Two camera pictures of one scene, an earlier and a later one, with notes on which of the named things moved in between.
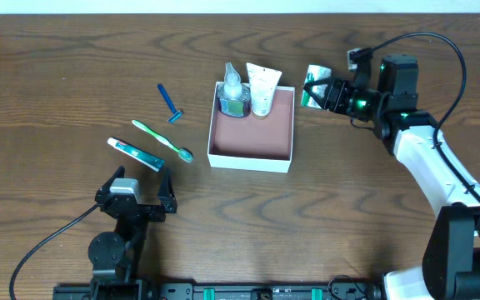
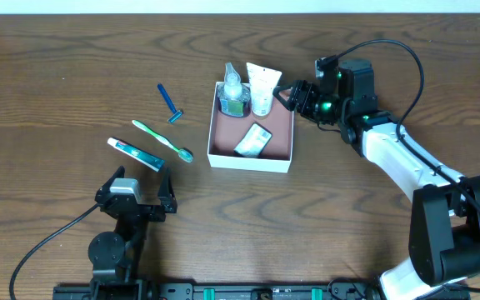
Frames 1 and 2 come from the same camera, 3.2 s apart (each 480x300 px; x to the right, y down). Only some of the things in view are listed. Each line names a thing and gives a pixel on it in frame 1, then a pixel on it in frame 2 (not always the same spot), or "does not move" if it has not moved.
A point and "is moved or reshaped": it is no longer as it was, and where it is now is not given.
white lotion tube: x=262 y=82 does not move
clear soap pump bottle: x=233 y=96 does not move
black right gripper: x=334 y=95 → x=302 y=97
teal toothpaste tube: x=137 y=155 does not move
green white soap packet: x=316 y=73 is moved or reshaped
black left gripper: x=141 y=209 does not move
